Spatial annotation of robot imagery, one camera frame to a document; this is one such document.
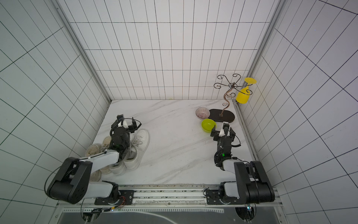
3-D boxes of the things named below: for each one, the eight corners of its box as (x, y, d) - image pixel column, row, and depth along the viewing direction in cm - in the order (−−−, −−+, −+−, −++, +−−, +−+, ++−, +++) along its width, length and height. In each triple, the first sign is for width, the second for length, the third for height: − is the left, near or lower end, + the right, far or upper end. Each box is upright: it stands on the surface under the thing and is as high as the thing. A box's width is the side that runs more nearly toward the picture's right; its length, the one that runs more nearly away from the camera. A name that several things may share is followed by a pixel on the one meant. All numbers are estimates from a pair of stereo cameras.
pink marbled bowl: (196, 119, 109) (196, 116, 105) (195, 111, 115) (195, 107, 111) (209, 119, 109) (210, 116, 105) (208, 111, 115) (209, 107, 111)
